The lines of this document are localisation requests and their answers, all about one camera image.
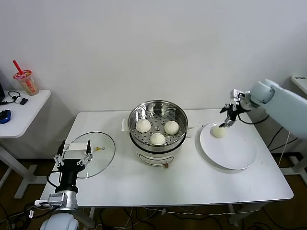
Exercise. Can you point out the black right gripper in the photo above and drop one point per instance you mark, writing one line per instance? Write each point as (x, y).
(233, 112)

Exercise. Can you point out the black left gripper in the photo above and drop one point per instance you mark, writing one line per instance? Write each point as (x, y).
(69, 175)

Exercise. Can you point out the white steamed baozi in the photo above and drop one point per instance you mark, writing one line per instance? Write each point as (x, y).
(171, 127)
(157, 139)
(143, 125)
(219, 133)

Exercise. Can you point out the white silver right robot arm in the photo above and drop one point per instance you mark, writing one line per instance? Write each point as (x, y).
(283, 105)

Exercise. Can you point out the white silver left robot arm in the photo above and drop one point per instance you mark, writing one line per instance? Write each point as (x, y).
(58, 221)

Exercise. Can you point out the white electric steamer pot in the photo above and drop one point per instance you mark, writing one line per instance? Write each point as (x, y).
(156, 157)

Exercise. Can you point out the stainless steel steamer basket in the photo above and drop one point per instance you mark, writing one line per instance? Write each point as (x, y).
(144, 107)

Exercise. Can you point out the white round plate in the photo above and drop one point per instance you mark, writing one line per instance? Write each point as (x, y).
(227, 153)

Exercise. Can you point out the white side table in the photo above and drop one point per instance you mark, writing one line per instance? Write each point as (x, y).
(28, 115)

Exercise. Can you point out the small black box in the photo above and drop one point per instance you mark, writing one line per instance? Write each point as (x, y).
(24, 101)

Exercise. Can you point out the white desk with label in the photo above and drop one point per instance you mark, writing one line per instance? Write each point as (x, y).
(299, 80)

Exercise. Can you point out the plastic bubble tea cup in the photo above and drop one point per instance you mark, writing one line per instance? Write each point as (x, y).
(28, 85)

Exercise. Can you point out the black laptop screen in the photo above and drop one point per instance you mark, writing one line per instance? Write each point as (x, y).
(1, 92)

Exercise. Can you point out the red drinking straw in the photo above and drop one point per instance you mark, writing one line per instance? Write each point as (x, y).
(18, 67)

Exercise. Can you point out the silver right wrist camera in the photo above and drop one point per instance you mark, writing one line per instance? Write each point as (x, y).
(236, 94)

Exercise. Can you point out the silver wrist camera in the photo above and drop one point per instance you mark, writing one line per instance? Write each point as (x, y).
(56, 198)
(236, 94)

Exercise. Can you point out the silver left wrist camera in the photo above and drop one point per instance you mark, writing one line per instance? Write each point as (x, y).
(56, 198)

